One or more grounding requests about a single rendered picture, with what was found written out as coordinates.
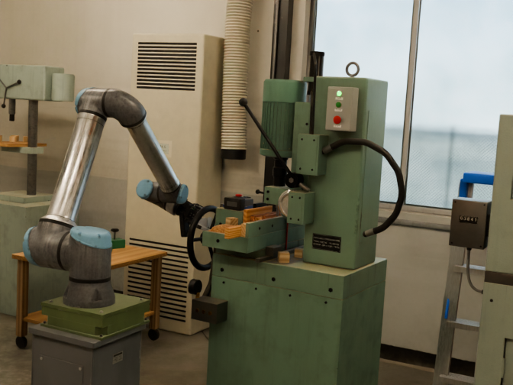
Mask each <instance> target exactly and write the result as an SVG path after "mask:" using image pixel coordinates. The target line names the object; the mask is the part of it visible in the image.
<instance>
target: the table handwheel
mask: <svg viewBox="0 0 513 385"><path fill-rule="evenodd" d="M216 208H217V207H216V206H214V205H207V206H205V207H203V208H202V209H200V210H199V211H198V212H197V213H196V215H195V217H194V218H193V220H192V222H191V225H190V227H189V232H188V237H187V251H188V256H189V259H190V261H191V263H192V265H193V267H194V268H196V269H197V270H200V271H206V270H210V269H211V262H212V260H211V261H210V262H209V263H208V264H200V263H199V262H198V261H197V259H196V257H195V253H194V247H193V242H195V241H200V242H201V243H202V233H203V232H202V233H201V235H200V238H194V235H195V230H196V227H197V225H198V222H199V221H200V219H201V218H202V216H203V215H204V214H205V213H207V212H214V213H215V216H216ZM215 216H214V218H213V221H212V223H211V226H210V228H209V229H212V227H214V226H215ZM208 249H209V252H210V255H211V259H212V255H213V250H212V247H208Z"/></svg>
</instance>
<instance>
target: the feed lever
mask: <svg viewBox="0 0 513 385"><path fill-rule="evenodd" d="M239 104H240V105H241V106H244V108H245V109H246V110H247V112H248V113H249V115H250V117H251V118H252V119H253V121H254V123H255V124H256V126H257V127H258V128H259V130H260V132H261V133H262V135H263V136H264V137H265V139H266V141H267V143H268V144H269V146H270V147H271V148H272V150H273V152H274V153H275V155H276V156H277V157H278V159H279V161H280V163H281V164H282V165H283V167H284V168H285V170H286V172H287V173H288V174H287V175H286V177H285V183H286V185H287V186H288V187H289V188H296V187H301V188H303V189H304V190H305V191H307V192H309V191H310V189H309V188H308V187H307V186H306V185H304V184H303V182H304V177H303V175H301V174H299V173H296V172H291V171H290V169H289V168H288V167H287V165H286V163H285V162H284V160H283V159H282V157H281V156H280V154H279V152H278V151H277V149H276V148H275V147H274V145H273V143H272V142H271V140H270V139H269V138H268V136H267V134H266V132H265V131H264V130H263V128H262V127H261V125H260V123H259V122H258V121H257V119H256V118H255V116H254V115H253V113H252V111H251V110H250V108H249V107H248V105H247V99H245V98H241V99H240V100H239Z"/></svg>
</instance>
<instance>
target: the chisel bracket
mask: <svg viewBox="0 0 513 385"><path fill-rule="evenodd" d="M288 189H290V188H289V187H284V186H265V191H264V203H267V204H273V205H276V208H278V200H279V197H280V196H281V194H282V193H283V192H285V191H286V190H288Z"/></svg>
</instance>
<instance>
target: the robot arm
mask: <svg viewBox="0 0 513 385"><path fill-rule="evenodd" d="M75 106H76V107H75V110H76V112H77V119H76V123H75V126H74V129H73V132H72V136H71V138H70V141H69V145H68V148H67V151H66V155H65V157H64V161H63V165H62V167H61V170H60V175H59V177H58V180H57V182H56V187H55V190H54V192H53V197H52V199H51V202H50V206H49V209H48V212H47V214H46V215H45V216H43V217H41V218H40V220H39V222H38V226H34V227H31V228H29V229H28V230H27V232H26V233H25V235H24V241H23V252H24V256H25V257H26V258H27V261H28V262H29V263H31V264H33V265H37V266H39V267H47V268H52V269H57V270H66V271H69V283H68V285H67V288H66V290H65V293H64V294H63V304H65V305H67V306H71V307H75V308H83V309H94V308H102V307H107V306H111V305H113V304H115V293H114V290H113V288H112V285H111V246H112V242H111V233H110V232H109V231H108V230H106V229H103V228H98V227H92V226H85V227H84V226H77V225H76V218H77V215H78V213H79V208H80V206H81V202H82V198H83V195H84V192H85V190H86V185H87V182H88V179H89V175H90V172H91V169H92V165H93V162H94V159H95V155H96V152H97V149H98V145H99V141H100V139H101V136H102V132H103V129H104V126H105V124H106V121H107V118H114V119H116V120H117V121H119V123H120V124H121V126H122V127H124V128H127V129H128V131H129V133H130V134H131V137H132V138H133V139H134V142H135V144H136V145H137V147H138V149H139V151H140V152H141V154H142V156H143V157H144V159H145V161H146V163H147V165H148V167H149V168H150V170H151V172H152V174H153V175H154V177H155V179H156V181H157V182H153V181H151V180H146V179H145V180H141V181H140V182H139V183H138V184H137V188H136V193H137V195H138V196H139V197H140V198H141V199H144V200H146V201H148V202H151V203H153V204H154V205H157V206H159V207H160V208H161V209H164V210H165V211H167V212H168V213H170V214H171V215H179V223H180V232H181V237H182V238H186V237H188V232H189V225H190V224H191V222H192V220H193V218H194V217H195V215H196V213H197V212H198V211H199V210H200V209H202V208H203V206H201V205H199V204H198V203H196V204H195V203H193V204H192V203H191V202H189V201H188V199H187V198H188V194H189V188H188V187H187V185H186V184H181V183H180V181H179V179H178V178H177V177H176V175H175V173H174V171H173V169H172V167H171V166H170V164H169V161H168V160H167V158H166V155H165V154H164V152H163V150H162V148H161V146H160V144H159V142H158V141H157V139H156V137H155V135H154V133H153V131H152V129H151V128H150V126H149V124H148V122H147V120H146V117H147V112H146V110H145V108H144V107H143V105H142V104H141V103H140V102H139V101H138V100H137V99H136V98H134V97H133V96H132V95H131V94H129V93H127V92H125V91H123V90H120V89H107V88H96V87H91V88H84V89H82V90H81V91H80V92H79V93H78V95H77V96H76V100H75ZM194 205H195V206H194ZM200 206H201V207H200ZM211 223H212V217H208V218H201V219H200V221H199V222H198V225H197V227H196V228H198V229H201V230H203V231H205V230H209V228H210V226H211Z"/></svg>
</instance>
